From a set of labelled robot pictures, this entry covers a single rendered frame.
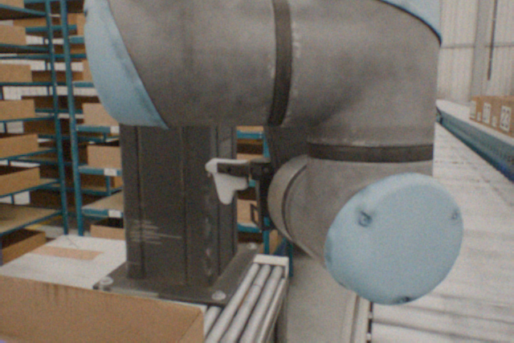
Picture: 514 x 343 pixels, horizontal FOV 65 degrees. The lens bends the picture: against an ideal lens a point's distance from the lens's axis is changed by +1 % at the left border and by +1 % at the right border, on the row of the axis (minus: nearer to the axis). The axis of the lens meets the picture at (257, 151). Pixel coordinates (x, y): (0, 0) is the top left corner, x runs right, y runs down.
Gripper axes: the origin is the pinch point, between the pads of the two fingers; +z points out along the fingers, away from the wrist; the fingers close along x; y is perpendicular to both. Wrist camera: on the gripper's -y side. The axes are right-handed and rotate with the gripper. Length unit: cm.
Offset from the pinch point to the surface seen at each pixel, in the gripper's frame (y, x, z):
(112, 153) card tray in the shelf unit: 10, -32, 141
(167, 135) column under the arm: -3.4, -12.1, 14.4
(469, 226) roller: 28, 68, 31
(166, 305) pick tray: 17.4, -14.8, -6.8
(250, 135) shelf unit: 4, 25, 100
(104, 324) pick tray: 20.9, -23.1, -1.4
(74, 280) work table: 24.2, -31.4, 25.1
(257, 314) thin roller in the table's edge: 26.9, -0.3, 4.1
